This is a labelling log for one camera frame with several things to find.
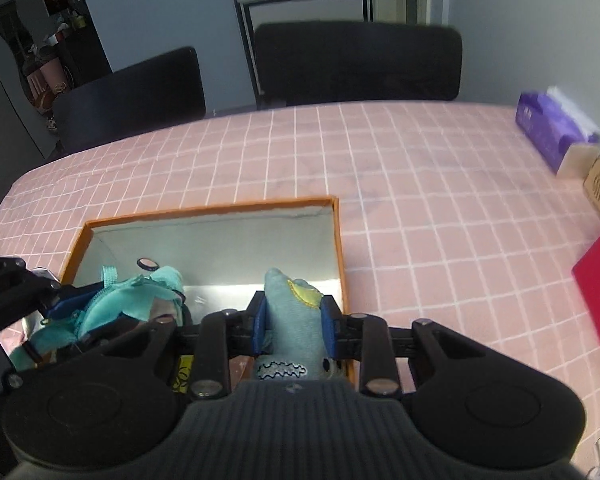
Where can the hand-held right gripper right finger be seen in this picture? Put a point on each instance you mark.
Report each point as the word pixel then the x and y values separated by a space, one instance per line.
pixel 330 328

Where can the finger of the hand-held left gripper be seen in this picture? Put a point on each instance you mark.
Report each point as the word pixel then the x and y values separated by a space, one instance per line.
pixel 67 304
pixel 40 360

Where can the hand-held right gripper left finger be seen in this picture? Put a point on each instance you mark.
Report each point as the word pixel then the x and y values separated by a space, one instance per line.
pixel 258 322

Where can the light blue plush toy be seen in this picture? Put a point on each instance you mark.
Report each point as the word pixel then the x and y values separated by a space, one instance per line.
pixel 295 327

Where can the teal plush pouch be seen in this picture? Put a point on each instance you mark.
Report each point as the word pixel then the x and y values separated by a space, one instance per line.
pixel 115 305

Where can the orange cardboard box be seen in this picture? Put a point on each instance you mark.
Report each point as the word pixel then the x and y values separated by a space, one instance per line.
pixel 205 250

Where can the brown leather pouch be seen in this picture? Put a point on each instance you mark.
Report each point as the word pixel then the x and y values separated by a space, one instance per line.
pixel 241 369

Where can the yellow printed packet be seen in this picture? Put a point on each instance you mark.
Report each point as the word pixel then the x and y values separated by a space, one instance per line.
pixel 182 374

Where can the pink checked tablecloth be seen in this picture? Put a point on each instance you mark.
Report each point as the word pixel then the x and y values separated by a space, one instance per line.
pixel 405 200

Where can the black chair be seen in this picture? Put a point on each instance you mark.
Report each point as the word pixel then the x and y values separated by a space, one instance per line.
pixel 360 62
pixel 135 100

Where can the hanging pink bags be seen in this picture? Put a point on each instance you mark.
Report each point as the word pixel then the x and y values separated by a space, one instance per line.
pixel 45 82

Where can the black cabinet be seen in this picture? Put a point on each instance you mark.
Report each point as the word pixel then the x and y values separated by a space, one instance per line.
pixel 87 57

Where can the cluster of small bottles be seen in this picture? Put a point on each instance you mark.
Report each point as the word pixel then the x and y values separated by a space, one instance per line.
pixel 70 22

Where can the purple tissue pack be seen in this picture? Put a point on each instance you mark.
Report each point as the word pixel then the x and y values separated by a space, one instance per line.
pixel 545 125

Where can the small white box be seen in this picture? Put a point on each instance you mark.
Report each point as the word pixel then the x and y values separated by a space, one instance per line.
pixel 577 162

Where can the dark wall hanging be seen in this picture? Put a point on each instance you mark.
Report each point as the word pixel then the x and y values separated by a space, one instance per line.
pixel 15 32

